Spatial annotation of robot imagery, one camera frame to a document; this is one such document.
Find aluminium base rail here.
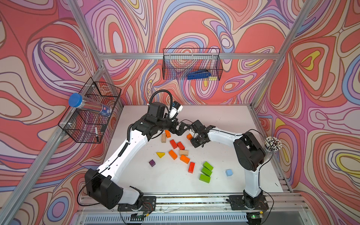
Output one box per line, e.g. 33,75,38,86
74,193,315,225

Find natural wood block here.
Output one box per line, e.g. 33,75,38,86
161,134,167,143
179,150,189,156

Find rear wire basket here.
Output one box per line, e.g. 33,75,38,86
162,47,223,80

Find yellow triangle block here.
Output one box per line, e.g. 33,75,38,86
156,152,165,158

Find red block front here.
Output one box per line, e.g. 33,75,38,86
188,162,195,173

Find red block pair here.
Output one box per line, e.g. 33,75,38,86
170,140,178,149
177,142,185,150

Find clear bottle blue cap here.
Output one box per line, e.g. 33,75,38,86
68,93,112,117

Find red block left pair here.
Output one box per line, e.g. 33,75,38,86
170,140,178,149

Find purple cube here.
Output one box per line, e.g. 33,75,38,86
149,160,156,167

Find left wire basket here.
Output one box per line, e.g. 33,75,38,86
58,78,122,143

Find light blue cube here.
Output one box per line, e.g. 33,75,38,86
226,169,233,177

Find green block row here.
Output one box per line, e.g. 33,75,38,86
199,174,211,183
203,161,213,171
201,167,212,177

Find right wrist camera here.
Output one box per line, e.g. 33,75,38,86
191,120,215,134

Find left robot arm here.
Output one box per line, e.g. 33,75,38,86
84,90,190,209

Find blue tool in basket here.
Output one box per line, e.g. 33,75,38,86
187,70,211,80

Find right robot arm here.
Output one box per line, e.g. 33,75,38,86
190,126,266,210

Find red block right pair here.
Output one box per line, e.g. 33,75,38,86
177,142,185,150

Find natural wood block left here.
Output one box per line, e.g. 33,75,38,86
161,134,167,143

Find natural wood block centre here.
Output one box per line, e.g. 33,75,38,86
179,150,189,156

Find cup of pencils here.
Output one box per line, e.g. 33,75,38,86
264,136,282,153

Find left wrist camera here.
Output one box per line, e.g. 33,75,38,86
168,101,183,121

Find wire basket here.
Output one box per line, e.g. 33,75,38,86
58,78,122,143
162,47,223,80

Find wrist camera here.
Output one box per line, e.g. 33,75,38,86
168,101,183,121
191,120,215,134

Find marker in left basket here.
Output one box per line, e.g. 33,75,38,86
94,127,99,143

